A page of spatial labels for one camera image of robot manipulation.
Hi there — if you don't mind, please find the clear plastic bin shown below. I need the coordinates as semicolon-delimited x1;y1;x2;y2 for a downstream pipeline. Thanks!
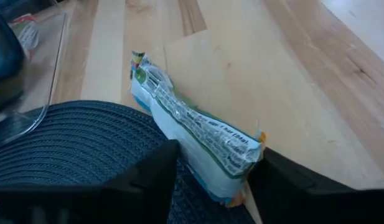
0;0;69;147

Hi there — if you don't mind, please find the round dark blue woven mat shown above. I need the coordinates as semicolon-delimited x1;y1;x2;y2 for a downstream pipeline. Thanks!
0;100;256;224

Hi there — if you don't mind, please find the green red Chewy granola bar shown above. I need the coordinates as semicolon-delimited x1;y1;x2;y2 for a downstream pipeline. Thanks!
7;12;40;60

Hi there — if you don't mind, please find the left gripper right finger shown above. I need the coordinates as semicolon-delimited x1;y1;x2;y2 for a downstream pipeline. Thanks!
248;147;354;224

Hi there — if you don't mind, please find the white nutrition-label granola bar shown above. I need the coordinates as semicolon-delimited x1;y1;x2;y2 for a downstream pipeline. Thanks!
129;50;268;208

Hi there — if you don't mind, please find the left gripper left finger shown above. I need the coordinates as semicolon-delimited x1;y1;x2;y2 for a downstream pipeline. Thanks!
106;139;180;224

